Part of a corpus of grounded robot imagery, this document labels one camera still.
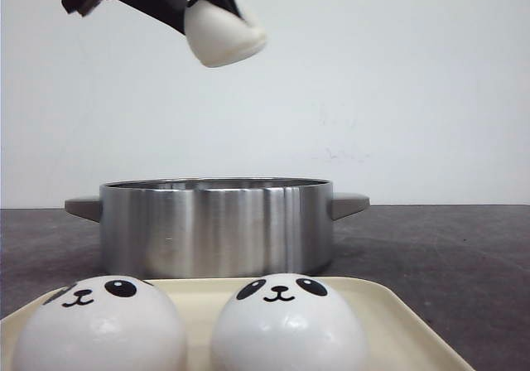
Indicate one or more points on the panda bun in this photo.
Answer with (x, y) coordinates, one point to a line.
(218, 37)
(104, 323)
(288, 321)

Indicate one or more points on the cream plastic tray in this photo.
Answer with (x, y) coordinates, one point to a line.
(397, 338)

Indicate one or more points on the stainless steel steamer pot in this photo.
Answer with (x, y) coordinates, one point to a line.
(216, 227)

